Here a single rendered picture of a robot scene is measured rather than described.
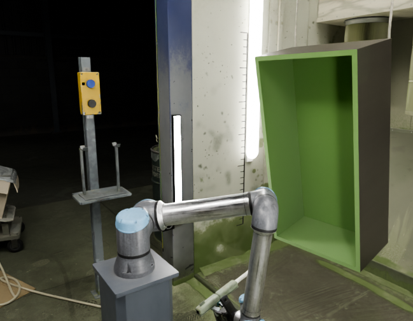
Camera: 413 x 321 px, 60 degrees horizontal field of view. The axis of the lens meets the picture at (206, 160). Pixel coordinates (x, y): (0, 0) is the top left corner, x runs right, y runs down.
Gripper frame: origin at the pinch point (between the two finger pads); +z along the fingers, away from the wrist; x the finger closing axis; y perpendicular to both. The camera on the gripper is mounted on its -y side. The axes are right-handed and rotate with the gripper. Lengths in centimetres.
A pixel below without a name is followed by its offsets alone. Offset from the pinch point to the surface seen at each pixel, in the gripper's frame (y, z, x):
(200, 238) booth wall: -12, 53, 39
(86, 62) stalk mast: -156, 57, 3
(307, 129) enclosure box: -75, -22, 97
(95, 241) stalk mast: -42, 78, -27
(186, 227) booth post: -26, 52, 30
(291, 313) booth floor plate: 31, -18, 42
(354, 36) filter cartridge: -121, -17, 191
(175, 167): -74, 42, 31
